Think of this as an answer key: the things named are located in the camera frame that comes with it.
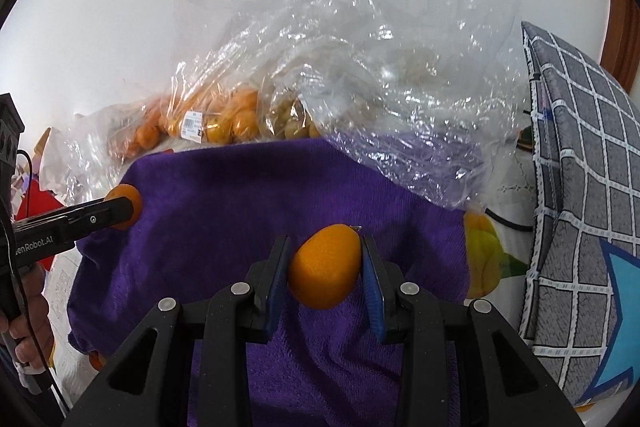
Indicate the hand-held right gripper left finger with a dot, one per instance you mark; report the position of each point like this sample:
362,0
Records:
277,287

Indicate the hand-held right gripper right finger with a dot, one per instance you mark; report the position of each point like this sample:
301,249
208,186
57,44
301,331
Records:
372,292

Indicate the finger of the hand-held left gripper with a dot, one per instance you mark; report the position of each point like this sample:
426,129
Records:
110,213

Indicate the small orange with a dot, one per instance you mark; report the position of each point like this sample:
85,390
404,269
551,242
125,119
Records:
122,193

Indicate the orange with stem bit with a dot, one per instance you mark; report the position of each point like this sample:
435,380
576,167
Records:
325,267

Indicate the clear bag of greenish fruits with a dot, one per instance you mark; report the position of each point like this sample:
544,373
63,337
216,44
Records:
290,117

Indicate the person's left hand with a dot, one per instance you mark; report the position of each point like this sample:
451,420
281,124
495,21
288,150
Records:
37,322

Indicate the red paper bag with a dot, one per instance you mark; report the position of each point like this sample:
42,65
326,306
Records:
40,202

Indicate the clear bag of small tangerines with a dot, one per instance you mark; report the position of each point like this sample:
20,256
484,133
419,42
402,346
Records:
145,134

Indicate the purple towel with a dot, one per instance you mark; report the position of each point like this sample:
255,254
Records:
210,217

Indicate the cardboard box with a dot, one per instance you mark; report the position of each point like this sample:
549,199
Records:
42,142

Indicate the labelled clear bag of oranges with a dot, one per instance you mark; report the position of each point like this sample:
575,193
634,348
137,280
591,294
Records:
235,112

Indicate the large empty clear plastic bag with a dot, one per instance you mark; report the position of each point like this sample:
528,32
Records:
415,57

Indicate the grey checked pillow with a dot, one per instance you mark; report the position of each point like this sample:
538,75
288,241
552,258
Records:
575,157

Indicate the wooden door frame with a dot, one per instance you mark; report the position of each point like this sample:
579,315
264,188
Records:
622,32

